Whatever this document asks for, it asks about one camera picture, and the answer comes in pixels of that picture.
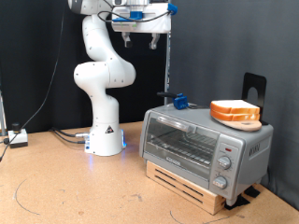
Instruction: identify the grey curtain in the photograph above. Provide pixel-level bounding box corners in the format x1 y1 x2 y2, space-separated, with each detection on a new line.
169 0 299 211

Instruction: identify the silver oven knob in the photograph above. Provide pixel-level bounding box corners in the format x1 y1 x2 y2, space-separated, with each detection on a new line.
217 155 233 171
212 175 229 190

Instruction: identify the silver toaster oven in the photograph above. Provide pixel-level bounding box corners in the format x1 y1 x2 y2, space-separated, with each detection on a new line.
138 102 275 207

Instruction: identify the black base cable silver plug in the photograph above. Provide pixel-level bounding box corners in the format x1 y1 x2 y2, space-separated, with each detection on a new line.
50 126 92 138

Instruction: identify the emergency stop button box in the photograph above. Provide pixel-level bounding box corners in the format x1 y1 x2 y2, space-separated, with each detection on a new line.
7 122 29 149

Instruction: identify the blue cable clip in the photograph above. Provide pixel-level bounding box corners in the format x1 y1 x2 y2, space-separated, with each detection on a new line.
167 2 178 17

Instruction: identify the small wooden cutting board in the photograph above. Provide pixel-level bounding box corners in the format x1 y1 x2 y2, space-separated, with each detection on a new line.
214 118 263 133

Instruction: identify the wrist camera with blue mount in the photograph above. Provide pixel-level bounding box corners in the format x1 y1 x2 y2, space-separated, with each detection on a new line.
111 10 145 24

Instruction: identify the vertical aluminium pole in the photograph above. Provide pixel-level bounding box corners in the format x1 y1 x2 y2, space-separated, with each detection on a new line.
164 31 173 105

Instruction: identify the slatted wooden block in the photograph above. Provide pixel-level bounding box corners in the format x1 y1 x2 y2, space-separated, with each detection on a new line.
145 160 227 217

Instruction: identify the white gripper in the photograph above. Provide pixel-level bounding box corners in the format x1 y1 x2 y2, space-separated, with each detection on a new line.
111 6 172 50

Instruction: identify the black foam pad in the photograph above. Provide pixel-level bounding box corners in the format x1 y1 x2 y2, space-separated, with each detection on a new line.
223 194 251 211
244 185 261 199

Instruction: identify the black metal bookend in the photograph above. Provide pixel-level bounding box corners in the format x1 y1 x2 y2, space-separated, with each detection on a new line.
241 72 269 126

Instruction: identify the long black camera cable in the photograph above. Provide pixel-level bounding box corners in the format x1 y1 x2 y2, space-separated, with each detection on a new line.
0 0 172 163

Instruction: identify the black curtain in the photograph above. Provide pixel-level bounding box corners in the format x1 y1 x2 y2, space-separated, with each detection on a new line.
0 0 171 134

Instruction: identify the thin metal stand post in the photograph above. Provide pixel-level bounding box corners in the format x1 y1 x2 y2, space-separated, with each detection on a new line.
0 90 7 137

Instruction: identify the wire oven rack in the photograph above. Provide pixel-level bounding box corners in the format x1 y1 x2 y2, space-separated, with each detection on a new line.
149 130 216 166

